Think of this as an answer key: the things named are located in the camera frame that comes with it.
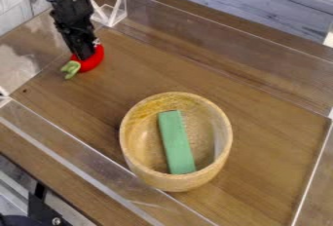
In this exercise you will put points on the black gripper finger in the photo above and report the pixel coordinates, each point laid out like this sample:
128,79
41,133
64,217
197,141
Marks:
81,46
94,42

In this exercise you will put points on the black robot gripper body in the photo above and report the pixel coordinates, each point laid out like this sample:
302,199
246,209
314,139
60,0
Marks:
73,17

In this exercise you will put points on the red plush strawberry toy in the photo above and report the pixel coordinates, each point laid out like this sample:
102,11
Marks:
80,66

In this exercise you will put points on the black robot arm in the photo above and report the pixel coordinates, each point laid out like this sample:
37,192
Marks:
72,15

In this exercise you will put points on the light wooden bowl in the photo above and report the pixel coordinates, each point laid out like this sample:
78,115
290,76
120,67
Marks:
209,133

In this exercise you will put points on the green rectangular block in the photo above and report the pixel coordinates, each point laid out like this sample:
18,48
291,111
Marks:
176,142

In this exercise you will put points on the clear acrylic corner bracket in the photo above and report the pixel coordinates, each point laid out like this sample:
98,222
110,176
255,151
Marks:
109,15

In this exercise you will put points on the clear acrylic tray wall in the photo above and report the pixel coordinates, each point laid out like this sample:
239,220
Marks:
60,124

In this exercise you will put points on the black table clamp mount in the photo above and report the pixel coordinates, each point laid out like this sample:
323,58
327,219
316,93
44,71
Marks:
41,214

